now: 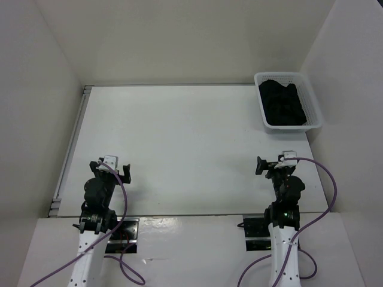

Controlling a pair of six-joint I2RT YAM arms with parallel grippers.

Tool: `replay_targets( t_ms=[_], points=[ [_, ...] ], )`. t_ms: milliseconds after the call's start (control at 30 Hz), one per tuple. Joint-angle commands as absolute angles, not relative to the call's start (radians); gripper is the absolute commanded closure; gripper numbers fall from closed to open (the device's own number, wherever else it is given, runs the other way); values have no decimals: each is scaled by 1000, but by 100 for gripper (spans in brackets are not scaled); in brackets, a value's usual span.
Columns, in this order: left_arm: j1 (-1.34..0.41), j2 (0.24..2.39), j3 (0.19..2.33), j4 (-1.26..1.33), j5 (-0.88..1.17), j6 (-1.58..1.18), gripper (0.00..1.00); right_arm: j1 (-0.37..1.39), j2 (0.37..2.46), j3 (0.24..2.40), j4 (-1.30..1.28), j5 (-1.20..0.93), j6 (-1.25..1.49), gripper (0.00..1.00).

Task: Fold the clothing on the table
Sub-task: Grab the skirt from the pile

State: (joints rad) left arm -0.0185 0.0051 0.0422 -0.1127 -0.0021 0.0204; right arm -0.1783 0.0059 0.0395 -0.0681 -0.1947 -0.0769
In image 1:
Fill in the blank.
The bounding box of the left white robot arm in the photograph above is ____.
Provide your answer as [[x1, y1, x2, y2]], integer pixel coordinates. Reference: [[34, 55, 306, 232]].
[[68, 155, 131, 286]]

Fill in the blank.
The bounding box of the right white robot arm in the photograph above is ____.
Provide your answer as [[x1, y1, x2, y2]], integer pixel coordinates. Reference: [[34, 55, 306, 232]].
[[255, 151, 305, 286]]

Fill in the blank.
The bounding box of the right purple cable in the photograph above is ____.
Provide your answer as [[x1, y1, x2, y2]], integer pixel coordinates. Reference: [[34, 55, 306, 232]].
[[237, 157, 338, 287]]

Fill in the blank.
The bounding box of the purple cable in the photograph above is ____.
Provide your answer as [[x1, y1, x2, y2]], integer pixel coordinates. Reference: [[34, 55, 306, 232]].
[[237, 157, 338, 287], [28, 162, 147, 287]]

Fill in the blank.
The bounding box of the black pleated skirt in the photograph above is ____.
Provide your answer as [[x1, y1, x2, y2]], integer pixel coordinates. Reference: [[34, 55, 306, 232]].
[[259, 80, 307, 126]]

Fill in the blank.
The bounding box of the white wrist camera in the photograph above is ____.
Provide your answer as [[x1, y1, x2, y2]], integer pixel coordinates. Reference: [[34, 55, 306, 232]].
[[97, 155, 118, 172], [275, 151, 298, 169]]

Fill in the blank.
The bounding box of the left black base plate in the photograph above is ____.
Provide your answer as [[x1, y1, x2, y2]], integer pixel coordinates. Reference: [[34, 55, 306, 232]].
[[105, 218, 139, 254]]

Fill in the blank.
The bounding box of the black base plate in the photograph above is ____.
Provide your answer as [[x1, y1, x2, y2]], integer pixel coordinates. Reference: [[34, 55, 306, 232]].
[[105, 218, 139, 254], [237, 216, 271, 252]]

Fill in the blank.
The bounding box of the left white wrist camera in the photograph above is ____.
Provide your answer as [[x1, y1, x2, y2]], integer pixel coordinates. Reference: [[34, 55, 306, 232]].
[[97, 155, 118, 172]]

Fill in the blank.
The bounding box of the white plastic basket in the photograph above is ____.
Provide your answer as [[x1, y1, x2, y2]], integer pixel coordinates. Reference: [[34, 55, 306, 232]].
[[254, 72, 323, 133]]

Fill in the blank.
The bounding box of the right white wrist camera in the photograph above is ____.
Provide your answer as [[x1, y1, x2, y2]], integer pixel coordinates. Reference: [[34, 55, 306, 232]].
[[275, 151, 298, 169]]

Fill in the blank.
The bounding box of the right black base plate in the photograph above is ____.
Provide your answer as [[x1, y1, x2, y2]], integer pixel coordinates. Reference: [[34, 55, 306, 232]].
[[237, 216, 271, 252]]

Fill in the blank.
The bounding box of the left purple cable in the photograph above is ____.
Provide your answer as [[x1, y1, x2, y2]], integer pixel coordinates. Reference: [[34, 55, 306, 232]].
[[28, 162, 147, 287]]

